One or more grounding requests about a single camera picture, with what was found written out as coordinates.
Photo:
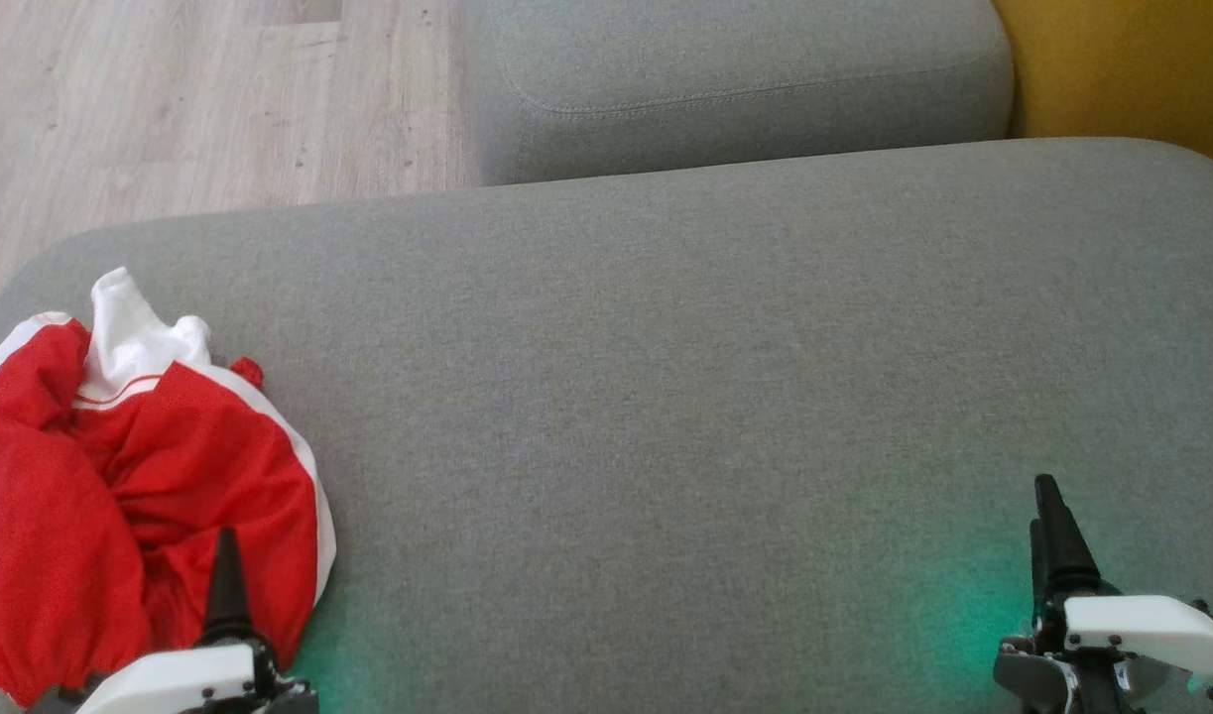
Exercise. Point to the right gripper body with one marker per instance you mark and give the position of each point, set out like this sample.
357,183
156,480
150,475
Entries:
1142,630

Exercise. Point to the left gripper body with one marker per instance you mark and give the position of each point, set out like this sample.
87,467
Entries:
170,679

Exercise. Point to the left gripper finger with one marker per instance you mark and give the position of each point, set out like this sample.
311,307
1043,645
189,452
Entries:
227,595

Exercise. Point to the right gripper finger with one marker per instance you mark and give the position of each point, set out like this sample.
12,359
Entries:
1036,575
1062,545

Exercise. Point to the red garment with white trim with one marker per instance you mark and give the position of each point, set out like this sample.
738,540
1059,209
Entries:
41,555

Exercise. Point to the large grey sofa seat cushion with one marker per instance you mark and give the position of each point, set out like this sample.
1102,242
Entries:
715,397

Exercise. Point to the yellow upholstered furniture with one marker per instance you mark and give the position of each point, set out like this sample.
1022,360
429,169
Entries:
1132,69

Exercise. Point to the small grey sofa cushion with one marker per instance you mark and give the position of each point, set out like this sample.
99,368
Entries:
725,79

